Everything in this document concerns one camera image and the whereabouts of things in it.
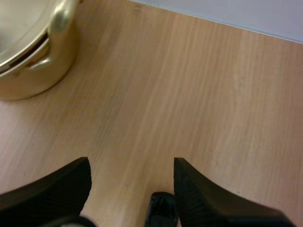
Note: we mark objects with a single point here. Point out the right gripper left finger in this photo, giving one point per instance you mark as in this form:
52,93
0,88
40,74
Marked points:
54,191

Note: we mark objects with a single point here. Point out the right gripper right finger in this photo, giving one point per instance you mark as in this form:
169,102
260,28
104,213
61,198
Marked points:
206,201

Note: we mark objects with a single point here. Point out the gold lid with black knob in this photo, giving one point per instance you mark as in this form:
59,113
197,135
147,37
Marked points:
19,28

